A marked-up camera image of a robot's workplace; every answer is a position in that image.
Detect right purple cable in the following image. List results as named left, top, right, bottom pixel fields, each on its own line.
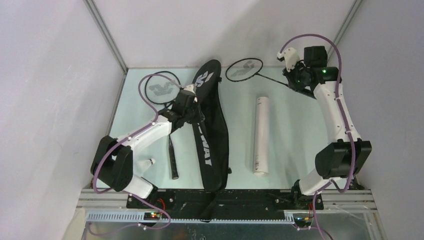
left=279, top=33, right=357, bottom=240

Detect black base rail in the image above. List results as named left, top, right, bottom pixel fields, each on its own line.
left=147, top=189, right=324, bottom=222

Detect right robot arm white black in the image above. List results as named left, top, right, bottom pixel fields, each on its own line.
left=277, top=46, right=372, bottom=209

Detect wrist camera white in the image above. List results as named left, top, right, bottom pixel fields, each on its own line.
left=277, top=47, right=301, bottom=73
left=183, top=83, right=198, bottom=103

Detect shuttlecock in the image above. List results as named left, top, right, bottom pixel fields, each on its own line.
left=135, top=158, right=156, bottom=174

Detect badminton racket black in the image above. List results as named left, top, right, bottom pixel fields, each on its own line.
left=225, top=57, right=316, bottom=99
left=144, top=70, right=181, bottom=180

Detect white shuttlecock tube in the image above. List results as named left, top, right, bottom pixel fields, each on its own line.
left=253, top=96, right=270, bottom=176

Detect black racket bag crossway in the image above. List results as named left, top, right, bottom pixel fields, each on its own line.
left=192, top=59, right=230, bottom=223

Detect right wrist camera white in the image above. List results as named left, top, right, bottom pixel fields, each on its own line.
left=277, top=47, right=301, bottom=73

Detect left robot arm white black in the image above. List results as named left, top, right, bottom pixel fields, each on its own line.
left=90, top=89, right=202, bottom=208

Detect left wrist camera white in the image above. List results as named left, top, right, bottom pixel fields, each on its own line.
left=183, top=83, right=198, bottom=103

